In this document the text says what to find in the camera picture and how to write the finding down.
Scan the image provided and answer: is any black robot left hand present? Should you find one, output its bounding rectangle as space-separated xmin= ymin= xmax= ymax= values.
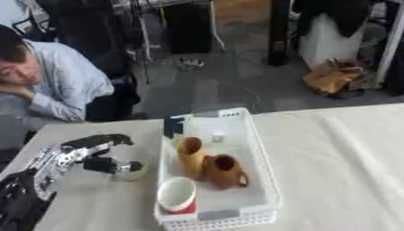
xmin=60 ymin=133 xmax=145 ymax=175

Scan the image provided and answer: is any clear glass cup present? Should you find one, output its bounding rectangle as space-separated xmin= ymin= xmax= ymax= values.
xmin=108 ymin=162 xmax=151 ymax=182

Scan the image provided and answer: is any red and white cup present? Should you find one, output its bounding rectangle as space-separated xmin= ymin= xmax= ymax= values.
xmin=154 ymin=176 xmax=199 ymax=216

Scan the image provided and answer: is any dark blue tag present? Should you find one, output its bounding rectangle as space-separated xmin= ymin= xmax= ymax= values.
xmin=161 ymin=115 xmax=187 ymax=140

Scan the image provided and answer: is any person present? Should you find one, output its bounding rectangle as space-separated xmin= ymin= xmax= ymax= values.
xmin=0 ymin=23 xmax=117 ymax=123

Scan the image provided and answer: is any yellow ceramic mug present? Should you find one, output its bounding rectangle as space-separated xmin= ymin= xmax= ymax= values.
xmin=175 ymin=136 xmax=210 ymax=181

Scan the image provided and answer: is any black office chair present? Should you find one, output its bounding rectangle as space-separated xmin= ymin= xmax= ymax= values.
xmin=30 ymin=0 xmax=142 ymax=122

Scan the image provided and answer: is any small white cube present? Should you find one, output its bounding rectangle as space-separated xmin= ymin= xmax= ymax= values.
xmin=209 ymin=132 xmax=227 ymax=143

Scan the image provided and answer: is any brown ceramic mug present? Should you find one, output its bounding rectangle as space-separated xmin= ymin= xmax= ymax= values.
xmin=202 ymin=153 xmax=253 ymax=190

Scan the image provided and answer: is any small silver floor object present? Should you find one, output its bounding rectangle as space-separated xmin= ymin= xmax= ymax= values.
xmin=175 ymin=57 xmax=207 ymax=72

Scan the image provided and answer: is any black bin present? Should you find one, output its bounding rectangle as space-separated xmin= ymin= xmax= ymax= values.
xmin=159 ymin=0 xmax=216 ymax=55

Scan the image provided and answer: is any white perforated plastic basket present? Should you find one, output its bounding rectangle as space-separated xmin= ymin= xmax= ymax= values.
xmin=152 ymin=106 xmax=284 ymax=231

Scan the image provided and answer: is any black table leg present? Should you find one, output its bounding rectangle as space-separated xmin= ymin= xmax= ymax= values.
xmin=265 ymin=0 xmax=292 ymax=68

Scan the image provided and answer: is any brown paper bag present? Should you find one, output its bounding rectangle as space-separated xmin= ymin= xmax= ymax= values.
xmin=301 ymin=58 xmax=366 ymax=96

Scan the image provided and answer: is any black jacket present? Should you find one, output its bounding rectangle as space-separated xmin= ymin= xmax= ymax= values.
xmin=290 ymin=0 xmax=374 ymax=39

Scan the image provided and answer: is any white post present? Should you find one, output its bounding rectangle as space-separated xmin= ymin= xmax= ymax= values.
xmin=372 ymin=0 xmax=404 ymax=88

